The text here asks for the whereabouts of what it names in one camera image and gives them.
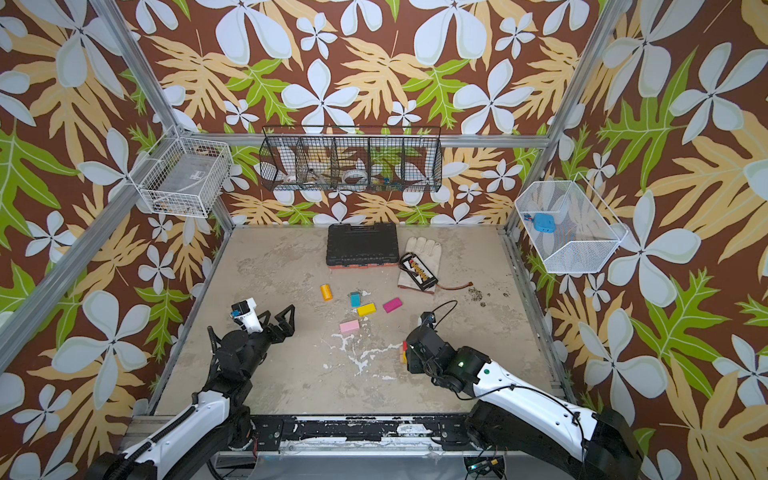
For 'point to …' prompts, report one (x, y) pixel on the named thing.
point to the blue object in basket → (544, 222)
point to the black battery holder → (417, 272)
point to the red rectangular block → (405, 345)
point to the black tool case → (362, 246)
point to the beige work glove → (429, 253)
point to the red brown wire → (454, 289)
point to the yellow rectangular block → (367, 310)
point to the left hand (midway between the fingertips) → (279, 306)
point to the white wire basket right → (586, 231)
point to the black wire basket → (351, 158)
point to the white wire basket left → (182, 176)
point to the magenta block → (392, 305)
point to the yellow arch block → (404, 357)
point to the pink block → (349, 326)
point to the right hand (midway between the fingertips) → (409, 354)
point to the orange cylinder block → (326, 292)
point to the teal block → (355, 299)
